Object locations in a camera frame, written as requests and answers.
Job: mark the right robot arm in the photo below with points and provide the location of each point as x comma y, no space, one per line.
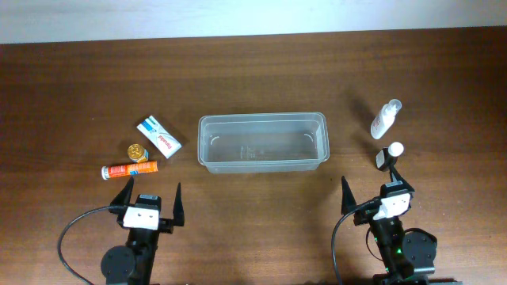
407,255

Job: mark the white Panadol medicine box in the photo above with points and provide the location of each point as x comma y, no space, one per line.
159,136

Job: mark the white spray bottle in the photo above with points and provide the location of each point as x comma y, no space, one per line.
385,118

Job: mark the small gold-lid jar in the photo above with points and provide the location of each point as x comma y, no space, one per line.
137,153

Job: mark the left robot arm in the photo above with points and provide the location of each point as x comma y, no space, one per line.
132,263

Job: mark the black bottle white cap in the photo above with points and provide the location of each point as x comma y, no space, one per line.
388,156

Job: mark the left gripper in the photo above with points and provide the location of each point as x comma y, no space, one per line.
166,225

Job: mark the clear plastic container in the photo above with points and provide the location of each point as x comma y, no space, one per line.
263,142

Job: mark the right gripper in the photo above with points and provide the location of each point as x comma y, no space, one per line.
349,202

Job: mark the orange tablet tube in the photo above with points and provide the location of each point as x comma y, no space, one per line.
108,172

